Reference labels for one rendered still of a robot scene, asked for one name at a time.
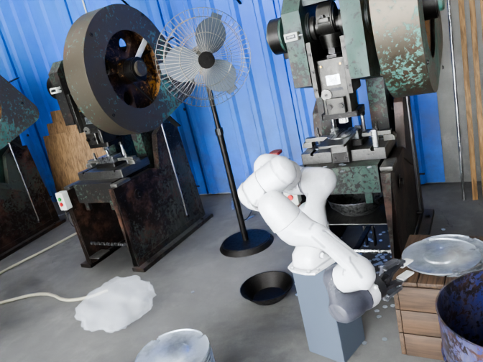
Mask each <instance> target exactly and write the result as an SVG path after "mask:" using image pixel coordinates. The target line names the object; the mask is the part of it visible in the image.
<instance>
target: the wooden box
mask: <svg viewBox="0 0 483 362"><path fill-rule="evenodd" d="M432 236H436V235H432ZM428 237H431V235H409V238H408V241H407V243H406V245H405V248H404V250H405V249H406V248H407V247H408V246H409V245H411V244H413V243H415V242H418V241H422V240H423V239H424V238H428ZM469 237H470V238H477V239H479V240H481V241H483V236H480V237H478V236H469ZM406 270H409V271H412V272H414V274H413V275H411V276H410V277H408V279H407V280H406V281H405V282H403V284H402V290H400V291H399V292H398V293H397V294H396V295H394V301H395V309H396V315H397V325H398V330H399V336H400V345H401V351H402V354H405V355H406V354H407V355H409V356H417V357H423V358H432V359H436V360H442V361H444V359H443V355H442V352H441V343H442V339H441V331H440V326H439V321H438V315H437V312H436V297H437V295H438V293H439V291H440V290H441V288H442V287H443V286H444V285H445V284H447V283H448V282H450V281H451V280H452V279H455V278H457V277H447V276H448V275H446V276H444V277H440V276H435V275H429V274H422V273H419V272H416V271H413V270H412V269H410V268H408V267H407V266H405V267H404V268H399V269H398V270H397V272H396V273H395V275H394V277H393V279H392V280H395V279H397V278H396V277H397V276H399V275H400V274H402V273H403V272H405V271H406Z"/></svg>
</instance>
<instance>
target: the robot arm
mask: <svg viewBox="0 0 483 362"><path fill-rule="evenodd" d="M336 181H337V179H336V174H335V173H334V171H333V170H330V169H327V168H323V167H300V166H299V165H298V164H297V163H296V162H294V161H292V160H290V159H288V158H287V157H284V156H280V155H276V154H262V155H260V156H259V157H258V158H257V160H256V161H255V163H254V173H252V174H251V175H250V176H249V177H248V178H247V179H246V181H245V182H243V183H242V184H241V185H240V186H239V189H238V197H239V199H240V201H241V203H242V204H243V205H245V206H246V207H247V208H248V209H251V210H256V211H259V212H260V213H261V215H262V217H263V218H264V220H265V222H266V223H267V225H268V226H269V227H270V228H271V229H272V231H273V232H274V233H276V234H277V235H278V236H279V237H280V238H281V239H282V240H283V241H284V242H286V243H287V244H289V245H292V246H295V250H294V252H293V254H292V255H293V262H292V263H291V264H290V265H289V267H288V269H289V270H290V271H291V272H294V273H297V274H302V275H316V274H317V273H319V272H321V271H323V270H324V269H325V268H327V267H328V268H327V269H326V270H325V272H324V273H323V283H324V285H325V287H326V289H327V292H328V298H329V304H328V311H329V313H330V315H331V316H332V318H333V319H335V320H336V321H337V322H341V323H348V322H352V321H354V320H356V319H357V318H359V317H361V316H362V315H363V314H364V313H365V312H366V311H367V310H370V309H372V308H373V307H374V306H376V305H378V304H379V303H380V300H384V301H387V302H389V300H390V298H391V297H393V296H394V295H396V294H397V293H398V292H399V291H400V290H402V289H403V287H402V284H403V282H405V281H406V280H407V279H408V277H410V276H411V275H413V274H414V271H409V270H406V271H404V272H403V273H402V274H400V275H399V276H397V277H396V278H397V279H395V280H393V281H391V282H390V280H391V278H392V276H393V275H394V274H395V273H396V272H397V270H398V269H399V268H404V267H405V266H407V265H408V264H410V263H411V262H413V259H408V258H405V259H395V258H393V259H391V260H389V261H388V262H386V263H384V264H383V265H379V266H378V268H380V270H379V273H378V274H377V276H376V272H375V268H374V266H373V265H372V263H371V262H370V261H369V260H368V259H366V258H365V257H363V256H361V255H360V254H358V253H357V252H355V251H354V250H353V249H352V248H350V247H349V246H348V245H347V244H345V243H344V242H343V241H342V240H341V239H340V238H339V237H337V236H336V235H335V234H334V233H332V232H331V230H330V227H329V223H328V221H327V215H326V201H327V198H328V197H329V195H330V194H331V193H332V192H333V191H334V190H335V188H336ZM282 192H285V193H288V194H291V195H305V196H306V202H304V203H303V204H301V206H300V207H298V206H297V205H296V204H295V203H294V202H292V201H291V200H290V199H289V198H287V197H286V196H285V195H283V194H282ZM335 262H337V264H334V265H332V264H333V263H335ZM330 265H332V266H330Z"/></svg>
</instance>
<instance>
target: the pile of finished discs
mask: <svg viewBox="0 0 483 362"><path fill-rule="evenodd" d="M430 238H456V239H460V240H463V241H467V242H469V243H472V244H473V245H475V247H476V249H479V250H480V251H481V253H482V259H481V261H480V263H479V264H478V265H477V266H476V267H474V268H473V269H471V270H469V271H466V272H463V273H460V274H458V273H457V272H458V271H456V270H454V271H452V272H453V273H456V274H453V275H448V276H447V277H459V276H461V275H464V274H468V273H470V272H475V271H479V270H483V241H481V240H479V239H477V238H470V237H469V236H464V235H457V234H444V235H438V236H431V237H428V238H424V239H423V241H425V243H430V242H429V241H427V240H429V239H430ZM470 251H475V249H470Z"/></svg>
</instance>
